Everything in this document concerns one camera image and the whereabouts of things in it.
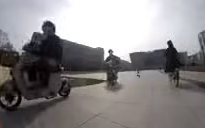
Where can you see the grey paved plaza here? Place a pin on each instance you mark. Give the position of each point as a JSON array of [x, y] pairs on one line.
[[140, 106]]

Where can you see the grass patch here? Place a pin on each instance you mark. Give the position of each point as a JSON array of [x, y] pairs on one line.
[[85, 82]]

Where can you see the bicycle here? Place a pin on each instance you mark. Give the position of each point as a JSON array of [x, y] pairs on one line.
[[112, 79], [175, 78]]

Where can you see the dark block building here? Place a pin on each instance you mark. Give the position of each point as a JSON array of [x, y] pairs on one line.
[[150, 60]]

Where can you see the person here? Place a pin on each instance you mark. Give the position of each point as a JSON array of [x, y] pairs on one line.
[[112, 61], [171, 58], [50, 46]]

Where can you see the long dark building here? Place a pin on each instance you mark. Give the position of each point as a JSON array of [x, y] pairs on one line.
[[83, 56]]

